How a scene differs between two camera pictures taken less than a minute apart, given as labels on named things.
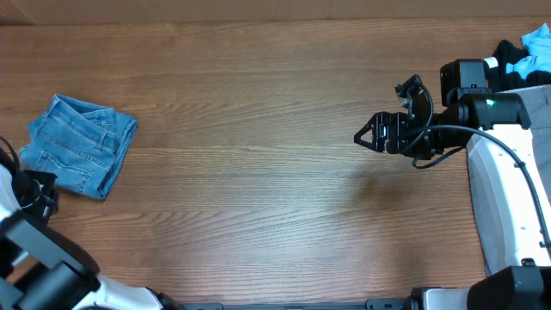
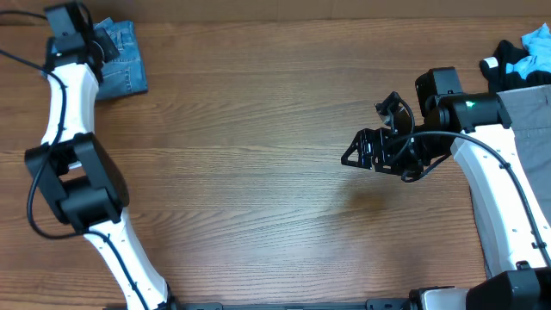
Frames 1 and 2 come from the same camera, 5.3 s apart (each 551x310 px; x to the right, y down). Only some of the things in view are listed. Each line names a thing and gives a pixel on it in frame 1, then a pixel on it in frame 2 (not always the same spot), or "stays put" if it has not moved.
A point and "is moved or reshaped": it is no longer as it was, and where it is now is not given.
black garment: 499,81 stays put
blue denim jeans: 82,143 is moved or reshaped
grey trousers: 537,103 stays put
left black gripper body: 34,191 → 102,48
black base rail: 373,304 stays put
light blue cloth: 538,45 stays put
